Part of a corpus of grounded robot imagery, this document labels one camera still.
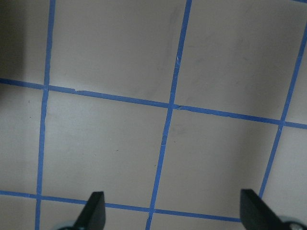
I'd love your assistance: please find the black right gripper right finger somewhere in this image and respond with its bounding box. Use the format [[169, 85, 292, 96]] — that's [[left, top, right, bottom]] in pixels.
[[240, 189, 288, 230]]

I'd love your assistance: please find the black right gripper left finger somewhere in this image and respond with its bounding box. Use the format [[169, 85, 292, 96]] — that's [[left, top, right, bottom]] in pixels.
[[72, 192, 106, 230]]

